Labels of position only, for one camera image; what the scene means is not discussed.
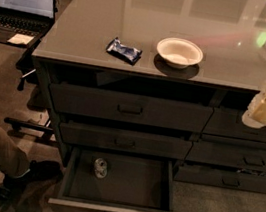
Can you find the middle left drawer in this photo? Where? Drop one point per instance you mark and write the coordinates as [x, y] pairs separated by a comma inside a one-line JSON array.
[[124, 140]]

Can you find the top right drawer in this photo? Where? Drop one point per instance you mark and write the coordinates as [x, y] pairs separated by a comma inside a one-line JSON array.
[[227, 122]]

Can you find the middle right drawer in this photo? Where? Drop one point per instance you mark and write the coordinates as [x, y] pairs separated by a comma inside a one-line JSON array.
[[226, 155]]

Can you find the white sticky note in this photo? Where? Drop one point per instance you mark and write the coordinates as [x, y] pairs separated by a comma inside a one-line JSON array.
[[20, 39]]

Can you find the top left drawer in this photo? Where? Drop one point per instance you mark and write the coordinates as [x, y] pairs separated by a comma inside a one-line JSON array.
[[137, 109]]

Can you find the bottom right drawer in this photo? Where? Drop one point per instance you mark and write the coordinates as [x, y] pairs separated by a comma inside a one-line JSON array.
[[221, 178]]

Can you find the black shoe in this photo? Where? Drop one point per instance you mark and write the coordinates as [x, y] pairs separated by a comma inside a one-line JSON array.
[[38, 171]]

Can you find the open bottom left drawer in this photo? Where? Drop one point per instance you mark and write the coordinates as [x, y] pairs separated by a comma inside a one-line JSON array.
[[132, 184]]

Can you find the blue snack wrapper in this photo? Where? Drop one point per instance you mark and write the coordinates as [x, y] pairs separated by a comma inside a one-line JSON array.
[[127, 54]]

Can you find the white paper bowl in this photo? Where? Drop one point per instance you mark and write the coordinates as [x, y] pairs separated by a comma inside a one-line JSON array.
[[179, 53]]

